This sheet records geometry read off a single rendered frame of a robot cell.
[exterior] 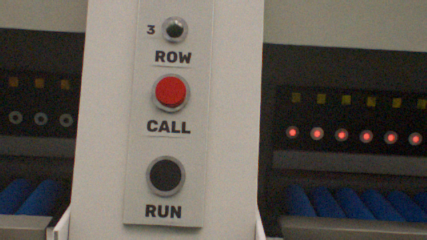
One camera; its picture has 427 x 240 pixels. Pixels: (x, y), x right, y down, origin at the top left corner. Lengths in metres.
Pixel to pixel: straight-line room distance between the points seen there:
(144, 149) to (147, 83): 0.03
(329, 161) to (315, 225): 0.12
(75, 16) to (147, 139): 0.08
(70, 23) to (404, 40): 0.19
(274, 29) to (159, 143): 0.09
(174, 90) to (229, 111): 0.03
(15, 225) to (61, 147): 0.13
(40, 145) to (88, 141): 0.18
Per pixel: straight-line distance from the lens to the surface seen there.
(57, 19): 0.31
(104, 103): 0.28
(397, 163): 0.47
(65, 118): 0.45
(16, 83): 0.45
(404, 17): 0.32
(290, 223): 0.34
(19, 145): 0.46
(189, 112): 0.27
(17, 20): 0.32
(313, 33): 0.31
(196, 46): 0.28
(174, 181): 0.27
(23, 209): 0.37
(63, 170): 0.43
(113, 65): 0.28
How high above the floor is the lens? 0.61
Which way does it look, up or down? 8 degrees up
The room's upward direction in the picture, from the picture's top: 3 degrees clockwise
